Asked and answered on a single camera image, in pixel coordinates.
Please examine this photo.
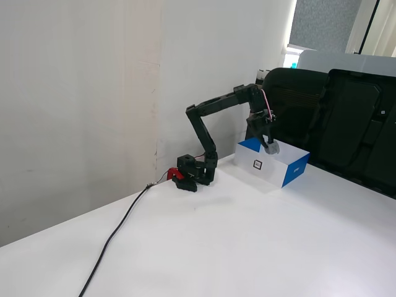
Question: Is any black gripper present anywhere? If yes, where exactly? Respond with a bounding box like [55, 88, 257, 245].
[246, 108, 277, 149]

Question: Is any gray printed block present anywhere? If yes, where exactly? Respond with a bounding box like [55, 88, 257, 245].
[264, 140, 281, 155]

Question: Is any blue and white cardboard box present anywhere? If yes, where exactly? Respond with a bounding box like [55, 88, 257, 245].
[234, 137, 311, 189]

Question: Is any black mesh office chair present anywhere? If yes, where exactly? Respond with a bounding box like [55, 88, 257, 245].
[259, 67, 329, 161]

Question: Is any red table clamp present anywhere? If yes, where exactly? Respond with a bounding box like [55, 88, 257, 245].
[166, 166, 186, 182]

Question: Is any gray window blind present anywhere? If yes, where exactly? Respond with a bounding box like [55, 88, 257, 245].
[289, 0, 363, 53]

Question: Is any white red gripper servo cable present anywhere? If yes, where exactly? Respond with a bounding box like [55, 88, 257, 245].
[260, 88, 277, 121]

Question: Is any black window frame bar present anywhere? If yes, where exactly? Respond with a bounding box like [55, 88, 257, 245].
[360, 0, 381, 56]

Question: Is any black power cable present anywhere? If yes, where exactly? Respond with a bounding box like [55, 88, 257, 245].
[77, 171, 170, 297]

